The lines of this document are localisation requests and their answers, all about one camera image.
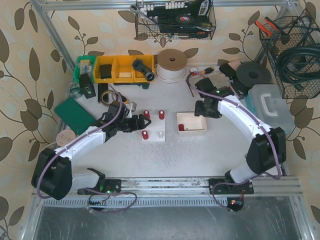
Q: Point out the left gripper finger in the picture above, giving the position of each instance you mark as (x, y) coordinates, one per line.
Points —
(142, 125)
(143, 119)

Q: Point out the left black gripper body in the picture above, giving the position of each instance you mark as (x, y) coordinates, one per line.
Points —
(136, 121)

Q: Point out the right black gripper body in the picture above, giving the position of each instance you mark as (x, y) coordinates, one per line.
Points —
(202, 110)

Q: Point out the large red spring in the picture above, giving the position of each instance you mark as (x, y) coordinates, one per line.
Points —
(146, 113)
(181, 127)
(145, 135)
(161, 114)

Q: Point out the white peg base plate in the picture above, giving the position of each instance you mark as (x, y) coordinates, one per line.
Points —
(156, 131)

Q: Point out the white spring tray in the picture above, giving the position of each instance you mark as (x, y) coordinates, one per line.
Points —
(193, 125)

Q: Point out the brown tape roll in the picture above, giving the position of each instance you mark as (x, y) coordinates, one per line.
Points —
(108, 103)

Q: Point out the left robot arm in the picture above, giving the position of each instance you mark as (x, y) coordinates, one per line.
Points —
(53, 175)

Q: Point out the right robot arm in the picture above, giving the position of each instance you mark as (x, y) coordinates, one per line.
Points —
(267, 149)

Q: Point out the orange black screwdriver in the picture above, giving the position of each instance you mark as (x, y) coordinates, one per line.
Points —
(123, 98)

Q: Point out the white work glove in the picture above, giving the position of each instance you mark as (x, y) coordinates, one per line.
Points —
(217, 78)

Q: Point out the yellow black screwdriver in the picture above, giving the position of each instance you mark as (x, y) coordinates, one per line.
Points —
(208, 70)

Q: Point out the red white tape roll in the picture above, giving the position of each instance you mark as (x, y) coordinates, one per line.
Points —
(193, 70)

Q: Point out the black brush block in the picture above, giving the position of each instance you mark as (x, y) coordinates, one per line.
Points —
(229, 69)

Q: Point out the yellow bin with pipe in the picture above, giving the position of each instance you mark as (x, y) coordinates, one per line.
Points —
(149, 61)

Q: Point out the black ribbed block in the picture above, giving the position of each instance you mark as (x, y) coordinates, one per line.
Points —
(102, 87)

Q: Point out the yellow bin with card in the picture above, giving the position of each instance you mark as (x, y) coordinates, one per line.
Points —
(123, 69)

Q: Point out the black foam disc spool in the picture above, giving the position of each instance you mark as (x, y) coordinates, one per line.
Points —
(249, 74)

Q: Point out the grey pipe fitting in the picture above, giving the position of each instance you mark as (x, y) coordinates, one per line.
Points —
(139, 66)

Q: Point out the teal clear toolbox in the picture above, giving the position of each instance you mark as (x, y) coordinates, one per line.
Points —
(267, 104)

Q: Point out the black green meter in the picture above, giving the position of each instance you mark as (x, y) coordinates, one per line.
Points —
(86, 86)

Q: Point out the yellow bin with black box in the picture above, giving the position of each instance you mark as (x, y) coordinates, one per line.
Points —
(102, 73)

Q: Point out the green plastic case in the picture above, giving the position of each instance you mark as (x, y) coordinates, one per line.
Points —
(74, 116)

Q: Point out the clear glass jar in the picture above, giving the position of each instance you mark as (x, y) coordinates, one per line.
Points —
(75, 91)

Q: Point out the round beige power socket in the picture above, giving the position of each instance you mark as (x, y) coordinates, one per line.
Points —
(65, 137)

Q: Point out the green storage bin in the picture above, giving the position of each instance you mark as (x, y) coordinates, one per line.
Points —
(84, 65)

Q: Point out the black tape roll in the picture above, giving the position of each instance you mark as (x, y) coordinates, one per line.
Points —
(184, 20)

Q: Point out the silver wrench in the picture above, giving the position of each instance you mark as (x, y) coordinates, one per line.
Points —
(137, 11)

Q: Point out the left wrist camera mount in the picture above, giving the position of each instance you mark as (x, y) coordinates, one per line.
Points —
(130, 108)

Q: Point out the white cable spool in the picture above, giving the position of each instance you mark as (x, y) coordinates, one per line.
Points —
(171, 66)

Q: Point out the centre wire basket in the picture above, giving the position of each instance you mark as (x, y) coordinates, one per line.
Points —
(164, 13)

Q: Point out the wire basket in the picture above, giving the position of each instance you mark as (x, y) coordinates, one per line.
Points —
(294, 56)
(164, 13)

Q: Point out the orange handled pliers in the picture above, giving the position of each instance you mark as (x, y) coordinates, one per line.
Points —
(269, 23)

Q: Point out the right wire basket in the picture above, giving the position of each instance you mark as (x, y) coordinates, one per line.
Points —
(294, 56)

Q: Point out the aluminium front rail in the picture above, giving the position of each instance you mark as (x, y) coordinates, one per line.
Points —
(262, 186)

